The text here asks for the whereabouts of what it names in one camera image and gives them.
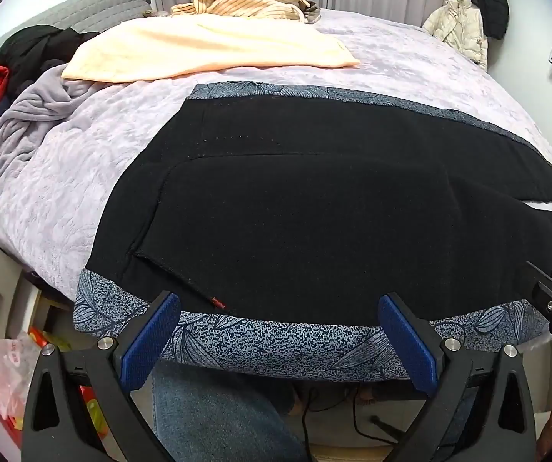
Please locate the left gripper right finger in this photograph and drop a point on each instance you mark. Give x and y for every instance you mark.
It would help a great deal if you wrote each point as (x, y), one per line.
(478, 404)

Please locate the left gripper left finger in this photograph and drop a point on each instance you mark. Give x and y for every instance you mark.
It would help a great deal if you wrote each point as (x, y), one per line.
(57, 425)

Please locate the black pants with patterned lining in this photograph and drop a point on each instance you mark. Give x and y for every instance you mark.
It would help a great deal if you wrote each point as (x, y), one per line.
(279, 214)

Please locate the pink plastic bag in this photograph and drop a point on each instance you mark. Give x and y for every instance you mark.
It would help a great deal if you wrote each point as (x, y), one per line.
(18, 359)

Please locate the blue jeans leg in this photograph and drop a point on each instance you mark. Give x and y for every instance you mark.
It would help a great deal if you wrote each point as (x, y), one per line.
(203, 414)

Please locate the cardboard box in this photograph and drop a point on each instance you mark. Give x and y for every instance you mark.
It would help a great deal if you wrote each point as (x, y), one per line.
(18, 299)

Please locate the lavender plush bed cover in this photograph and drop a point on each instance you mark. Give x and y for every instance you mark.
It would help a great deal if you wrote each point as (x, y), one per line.
(50, 218)

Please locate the cream puffer jacket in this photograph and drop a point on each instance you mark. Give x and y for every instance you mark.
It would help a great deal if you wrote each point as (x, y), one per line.
(459, 24)

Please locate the grey fleece blanket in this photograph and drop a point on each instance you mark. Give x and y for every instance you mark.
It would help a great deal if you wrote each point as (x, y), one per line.
(49, 102)

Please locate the black clothes pile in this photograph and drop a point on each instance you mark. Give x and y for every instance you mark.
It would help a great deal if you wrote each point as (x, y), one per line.
(32, 51)

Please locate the peach orange cloth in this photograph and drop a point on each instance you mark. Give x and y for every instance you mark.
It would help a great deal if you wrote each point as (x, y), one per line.
(167, 47)

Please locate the grey padded headboard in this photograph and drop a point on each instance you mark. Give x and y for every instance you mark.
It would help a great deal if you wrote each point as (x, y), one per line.
(85, 15)

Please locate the tan striped garment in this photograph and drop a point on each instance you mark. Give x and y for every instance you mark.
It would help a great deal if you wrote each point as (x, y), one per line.
(304, 11)

